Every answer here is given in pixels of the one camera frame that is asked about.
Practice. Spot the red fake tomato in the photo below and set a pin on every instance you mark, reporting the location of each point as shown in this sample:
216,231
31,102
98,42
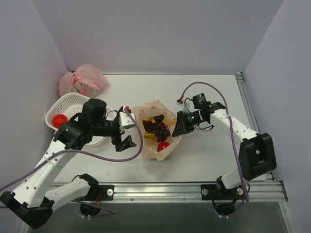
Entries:
58,120

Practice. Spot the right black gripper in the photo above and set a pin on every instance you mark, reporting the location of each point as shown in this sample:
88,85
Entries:
185,121

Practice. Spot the aluminium right rail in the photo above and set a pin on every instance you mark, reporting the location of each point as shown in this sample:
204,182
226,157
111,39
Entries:
254,125

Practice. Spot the white perforated plastic basket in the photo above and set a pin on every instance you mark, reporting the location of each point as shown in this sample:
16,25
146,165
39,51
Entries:
69,105

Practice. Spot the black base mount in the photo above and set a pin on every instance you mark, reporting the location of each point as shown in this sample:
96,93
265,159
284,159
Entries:
223,200
91,205

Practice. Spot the dark purple fake grapes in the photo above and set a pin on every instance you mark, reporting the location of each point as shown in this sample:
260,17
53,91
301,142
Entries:
157,131

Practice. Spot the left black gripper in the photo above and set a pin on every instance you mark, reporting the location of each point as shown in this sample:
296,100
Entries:
119,139

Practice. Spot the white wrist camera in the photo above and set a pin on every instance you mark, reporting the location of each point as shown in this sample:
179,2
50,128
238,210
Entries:
125,117
180,102

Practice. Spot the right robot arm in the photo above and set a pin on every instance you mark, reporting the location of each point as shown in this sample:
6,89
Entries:
254,152

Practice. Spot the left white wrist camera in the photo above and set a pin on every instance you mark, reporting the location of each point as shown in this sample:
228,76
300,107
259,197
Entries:
125,117

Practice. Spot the dark fake plum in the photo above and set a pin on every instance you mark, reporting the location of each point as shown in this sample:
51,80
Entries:
159,118

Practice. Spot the aluminium rail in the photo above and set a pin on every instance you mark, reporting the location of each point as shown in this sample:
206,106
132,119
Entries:
266,191
254,125

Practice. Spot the banana print plastic bag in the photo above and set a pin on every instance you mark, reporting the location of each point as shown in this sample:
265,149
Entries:
146,112

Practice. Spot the red fake apple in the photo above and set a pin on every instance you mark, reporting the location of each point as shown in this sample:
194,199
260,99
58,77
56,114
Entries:
161,146

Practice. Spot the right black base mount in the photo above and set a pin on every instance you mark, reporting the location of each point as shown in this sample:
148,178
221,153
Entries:
223,200

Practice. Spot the aluminium front rail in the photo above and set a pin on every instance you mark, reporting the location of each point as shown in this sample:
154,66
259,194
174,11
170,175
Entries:
266,191

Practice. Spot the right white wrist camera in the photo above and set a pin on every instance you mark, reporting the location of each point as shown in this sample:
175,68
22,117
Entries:
180,102

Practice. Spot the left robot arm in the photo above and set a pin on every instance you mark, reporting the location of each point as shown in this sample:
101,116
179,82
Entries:
30,196

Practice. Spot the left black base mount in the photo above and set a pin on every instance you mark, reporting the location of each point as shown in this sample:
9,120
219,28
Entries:
91,205

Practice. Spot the pink plastic bag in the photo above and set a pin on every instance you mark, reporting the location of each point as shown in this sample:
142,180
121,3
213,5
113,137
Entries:
86,80

